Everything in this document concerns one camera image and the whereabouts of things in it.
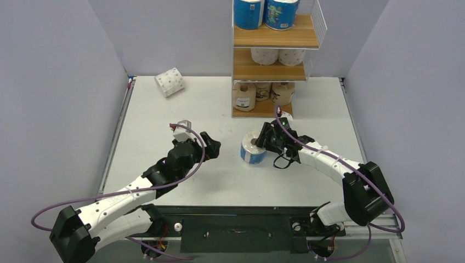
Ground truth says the blue roll back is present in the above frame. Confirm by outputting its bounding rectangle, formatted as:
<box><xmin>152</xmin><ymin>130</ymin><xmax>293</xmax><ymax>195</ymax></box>
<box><xmin>240</xmin><ymin>130</ymin><xmax>266</xmax><ymax>164</ymax></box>

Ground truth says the blue roll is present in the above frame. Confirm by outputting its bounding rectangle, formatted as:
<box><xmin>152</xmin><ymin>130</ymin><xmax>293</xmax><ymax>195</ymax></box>
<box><xmin>233</xmin><ymin>0</ymin><xmax>265</xmax><ymax>30</ymax></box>
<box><xmin>264</xmin><ymin>0</ymin><xmax>300</xmax><ymax>31</ymax></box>
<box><xmin>240</xmin><ymin>130</ymin><xmax>266</xmax><ymax>164</ymax></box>

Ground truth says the brown roll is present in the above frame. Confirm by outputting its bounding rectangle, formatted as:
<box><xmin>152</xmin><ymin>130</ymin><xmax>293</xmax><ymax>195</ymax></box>
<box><xmin>270</xmin><ymin>82</ymin><xmax>296</xmax><ymax>106</ymax></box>
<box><xmin>255</xmin><ymin>82</ymin><xmax>272</xmax><ymax>101</ymax></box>
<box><xmin>232</xmin><ymin>82</ymin><xmax>257</xmax><ymax>112</ymax></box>

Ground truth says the white floral roll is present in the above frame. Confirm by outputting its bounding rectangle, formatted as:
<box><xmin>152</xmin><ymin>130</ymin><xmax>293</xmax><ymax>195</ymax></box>
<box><xmin>251</xmin><ymin>48</ymin><xmax>279</xmax><ymax>65</ymax></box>
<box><xmin>154</xmin><ymin>67</ymin><xmax>187</xmax><ymax>98</ymax></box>
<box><xmin>278</xmin><ymin>49</ymin><xmax>305</xmax><ymax>66</ymax></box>

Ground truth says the blue roll front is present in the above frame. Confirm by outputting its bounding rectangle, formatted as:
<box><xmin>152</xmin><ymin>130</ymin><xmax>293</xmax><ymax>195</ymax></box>
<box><xmin>233</xmin><ymin>0</ymin><xmax>265</xmax><ymax>30</ymax></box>

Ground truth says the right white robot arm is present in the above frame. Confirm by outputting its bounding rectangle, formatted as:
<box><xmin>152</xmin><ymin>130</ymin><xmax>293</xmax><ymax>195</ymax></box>
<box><xmin>252</xmin><ymin>118</ymin><xmax>394</xmax><ymax>234</ymax></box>

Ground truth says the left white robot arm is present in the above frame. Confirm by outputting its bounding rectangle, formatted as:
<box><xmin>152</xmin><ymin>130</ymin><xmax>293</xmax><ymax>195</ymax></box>
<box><xmin>49</xmin><ymin>131</ymin><xmax>221</xmax><ymax>262</ymax></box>

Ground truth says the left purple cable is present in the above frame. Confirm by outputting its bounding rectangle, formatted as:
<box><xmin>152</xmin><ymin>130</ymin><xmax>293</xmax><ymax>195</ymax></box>
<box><xmin>31</xmin><ymin>124</ymin><xmax>206</xmax><ymax>262</ymax></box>

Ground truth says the purple cable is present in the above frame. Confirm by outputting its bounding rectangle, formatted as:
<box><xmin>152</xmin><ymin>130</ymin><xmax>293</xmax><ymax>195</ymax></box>
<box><xmin>31</xmin><ymin>124</ymin><xmax>206</xmax><ymax>262</ymax></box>
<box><xmin>274</xmin><ymin>105</ymin><xmax>406</xmax><ymax>261</ymax></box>

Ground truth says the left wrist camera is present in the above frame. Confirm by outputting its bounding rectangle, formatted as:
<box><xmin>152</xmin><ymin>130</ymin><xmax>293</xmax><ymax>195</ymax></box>
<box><xmin>169</xmin><ymin>119</ymin><xmax>196</xmax><ymax>142</ymax></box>

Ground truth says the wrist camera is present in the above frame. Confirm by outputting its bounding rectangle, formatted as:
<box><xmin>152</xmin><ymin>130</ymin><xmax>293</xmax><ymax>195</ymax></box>
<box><xmin>169</xmin><ymin>119</ymin><xmax>196</xmax><ymax>142</ymax></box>
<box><xmin>278</xmin><ymin>111</ymin><xmax>293</xmax><ymax>124</ymax></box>

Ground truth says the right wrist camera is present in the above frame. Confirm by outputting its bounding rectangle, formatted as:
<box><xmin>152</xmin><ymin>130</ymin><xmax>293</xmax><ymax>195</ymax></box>
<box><xmin>278</xmin><ymin>111</ymin><xmax>293</xmax><ymax>124</ymax></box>

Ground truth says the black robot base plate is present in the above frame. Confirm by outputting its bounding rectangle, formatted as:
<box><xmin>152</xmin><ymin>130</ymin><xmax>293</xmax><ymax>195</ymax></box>
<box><xmin>133</xmin><ymin>205</ymin><xmax>345</xmax><ymax>254</ymax></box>

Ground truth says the white wire wooden shelf rack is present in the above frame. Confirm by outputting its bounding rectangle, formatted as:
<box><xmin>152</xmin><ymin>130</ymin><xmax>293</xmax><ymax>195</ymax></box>
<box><xmin>231</xmin><ymin>1</ymin><xmax>327</xmax><ymax>118</ymax></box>

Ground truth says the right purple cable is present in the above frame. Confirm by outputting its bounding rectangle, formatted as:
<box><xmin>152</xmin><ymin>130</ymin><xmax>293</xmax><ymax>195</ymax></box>
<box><xmin>274</xmin><ymin>105</ymin><xmax>406</xmax><ymax>261</ymax></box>

